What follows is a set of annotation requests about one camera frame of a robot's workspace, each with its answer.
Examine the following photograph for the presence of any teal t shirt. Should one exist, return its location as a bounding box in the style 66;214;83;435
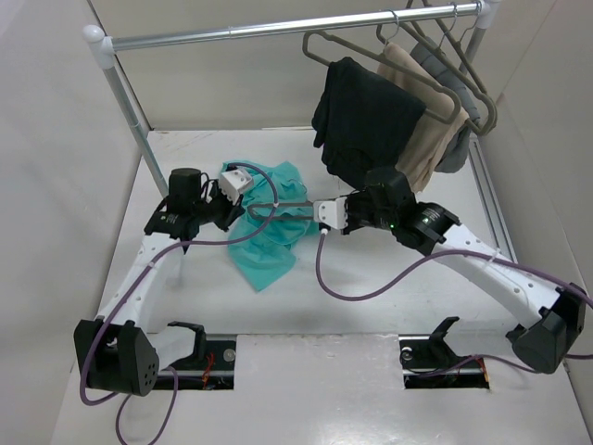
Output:
228;161;317;292

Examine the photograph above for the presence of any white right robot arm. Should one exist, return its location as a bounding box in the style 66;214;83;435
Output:
338;167;586;374

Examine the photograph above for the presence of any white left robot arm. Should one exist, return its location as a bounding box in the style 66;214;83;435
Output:
73;165;253;396

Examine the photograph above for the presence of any taupe hanger with cream garment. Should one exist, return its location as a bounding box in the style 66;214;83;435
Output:
375;9;499;136

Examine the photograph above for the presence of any taupe hanger with black garment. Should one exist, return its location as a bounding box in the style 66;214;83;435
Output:
301;31;461;124

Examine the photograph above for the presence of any taupe hanger with grey garment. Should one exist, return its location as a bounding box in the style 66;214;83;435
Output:
404;1;490;98

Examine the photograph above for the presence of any black hanging garment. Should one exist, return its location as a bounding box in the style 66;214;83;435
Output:
311;57;426;189

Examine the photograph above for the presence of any cream ribbed garment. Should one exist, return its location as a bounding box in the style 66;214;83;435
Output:
377;44;469;193

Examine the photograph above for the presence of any grey hanging garment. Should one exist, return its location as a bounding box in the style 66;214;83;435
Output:
410;42;486;173

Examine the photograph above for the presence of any white metal clothes rack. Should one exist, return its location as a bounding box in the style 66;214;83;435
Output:
82;0;501;288

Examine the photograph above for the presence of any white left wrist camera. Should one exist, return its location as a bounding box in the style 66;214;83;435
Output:
218;167;254;205

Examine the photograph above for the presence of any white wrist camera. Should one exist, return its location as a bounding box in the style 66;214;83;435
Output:
312;197;347;230
218;167;254;205

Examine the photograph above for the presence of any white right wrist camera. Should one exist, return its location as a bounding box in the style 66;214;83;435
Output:
312;197;347;230

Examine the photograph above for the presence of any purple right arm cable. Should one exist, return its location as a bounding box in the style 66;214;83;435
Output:
315;226;593;373

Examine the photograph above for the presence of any aluminium rail right side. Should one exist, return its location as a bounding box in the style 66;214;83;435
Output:
468;134;517;261

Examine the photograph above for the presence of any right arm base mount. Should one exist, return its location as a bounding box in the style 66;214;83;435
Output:
398;316;489;389

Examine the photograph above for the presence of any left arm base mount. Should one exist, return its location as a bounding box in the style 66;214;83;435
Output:
172;336;237;391

